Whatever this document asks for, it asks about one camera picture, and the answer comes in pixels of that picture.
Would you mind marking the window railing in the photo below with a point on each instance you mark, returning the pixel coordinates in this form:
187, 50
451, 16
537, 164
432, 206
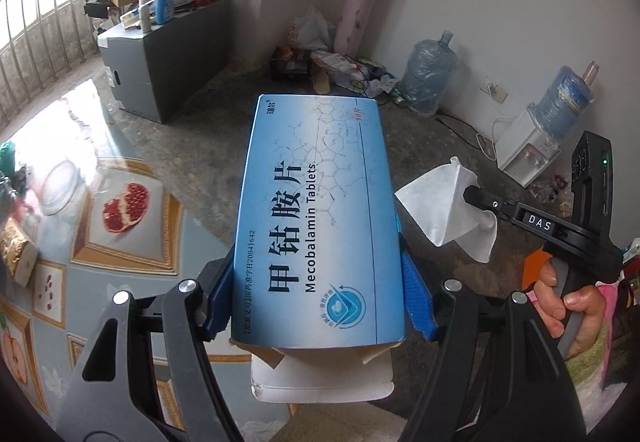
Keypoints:
45, 22

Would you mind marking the gold foil packet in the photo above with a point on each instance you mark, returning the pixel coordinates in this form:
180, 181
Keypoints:
17, 249

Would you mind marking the cardboard piece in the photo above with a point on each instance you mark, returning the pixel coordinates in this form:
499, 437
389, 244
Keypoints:
321, 82

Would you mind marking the green toy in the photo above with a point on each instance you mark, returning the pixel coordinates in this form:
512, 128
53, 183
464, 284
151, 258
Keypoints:
6, 149

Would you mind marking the grey cabinet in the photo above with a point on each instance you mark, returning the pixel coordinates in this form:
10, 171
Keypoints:
180, 67

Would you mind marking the wrapped blue water jug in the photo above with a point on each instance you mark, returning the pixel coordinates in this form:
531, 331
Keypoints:
565, 102

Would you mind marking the person's right hand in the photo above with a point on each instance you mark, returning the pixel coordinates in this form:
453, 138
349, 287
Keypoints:
587, 317

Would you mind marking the white printed packaging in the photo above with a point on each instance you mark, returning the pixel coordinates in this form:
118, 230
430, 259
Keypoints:
340, 67

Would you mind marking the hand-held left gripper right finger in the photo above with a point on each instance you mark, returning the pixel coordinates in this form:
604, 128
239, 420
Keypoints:
415, 292

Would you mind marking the person's right forearm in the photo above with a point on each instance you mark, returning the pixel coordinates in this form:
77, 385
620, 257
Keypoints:
595, 367

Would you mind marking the floral bag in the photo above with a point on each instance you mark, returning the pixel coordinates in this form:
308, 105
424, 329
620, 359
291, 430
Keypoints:
552, 197

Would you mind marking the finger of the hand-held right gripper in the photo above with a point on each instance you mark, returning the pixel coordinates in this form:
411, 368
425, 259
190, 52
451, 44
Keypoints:
492, 206

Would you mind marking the white plastic bag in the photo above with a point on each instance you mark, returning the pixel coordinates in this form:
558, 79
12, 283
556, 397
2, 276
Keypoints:
312, 32

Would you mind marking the white wall socket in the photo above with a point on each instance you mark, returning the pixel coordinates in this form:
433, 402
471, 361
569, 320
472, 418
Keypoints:
495, 91

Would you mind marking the table with fruit-print tablecloth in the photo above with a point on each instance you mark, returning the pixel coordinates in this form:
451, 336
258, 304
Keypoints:
125, 262

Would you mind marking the orange plastic object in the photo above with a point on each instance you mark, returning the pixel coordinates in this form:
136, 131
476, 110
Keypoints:
532, 269

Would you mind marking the white tissue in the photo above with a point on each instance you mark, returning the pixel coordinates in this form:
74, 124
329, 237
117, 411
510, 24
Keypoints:
440, 202

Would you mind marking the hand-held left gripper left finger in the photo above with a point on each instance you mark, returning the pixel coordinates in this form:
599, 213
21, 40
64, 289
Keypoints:
220, 297

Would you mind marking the clear plastic cup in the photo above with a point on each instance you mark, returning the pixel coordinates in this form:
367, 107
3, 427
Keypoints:
57, 187

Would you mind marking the blue medicine box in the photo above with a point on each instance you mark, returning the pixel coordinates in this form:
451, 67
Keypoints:
320, 222

